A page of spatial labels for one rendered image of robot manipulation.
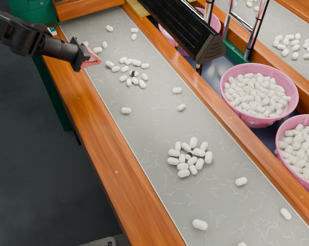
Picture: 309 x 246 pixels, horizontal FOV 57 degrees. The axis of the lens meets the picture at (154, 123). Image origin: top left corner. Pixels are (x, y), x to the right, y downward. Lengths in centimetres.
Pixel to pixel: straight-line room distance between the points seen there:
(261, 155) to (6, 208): 135
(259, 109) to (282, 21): 56
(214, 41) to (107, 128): 43
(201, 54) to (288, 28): 82
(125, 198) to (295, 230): 44
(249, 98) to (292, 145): 21
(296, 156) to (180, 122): 37
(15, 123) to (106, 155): 129
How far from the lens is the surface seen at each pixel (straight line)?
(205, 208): 80
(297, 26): 147
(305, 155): 98
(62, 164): 178
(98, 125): 91
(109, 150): 85
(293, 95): 111
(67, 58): 89
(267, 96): 111
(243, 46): 127
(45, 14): 136
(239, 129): 92
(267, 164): 88
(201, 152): 86
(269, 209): 85
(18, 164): 187
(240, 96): 107
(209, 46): 66
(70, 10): 131
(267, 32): 137
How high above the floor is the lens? 148
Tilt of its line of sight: 53 degrees down
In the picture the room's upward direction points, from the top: straight up
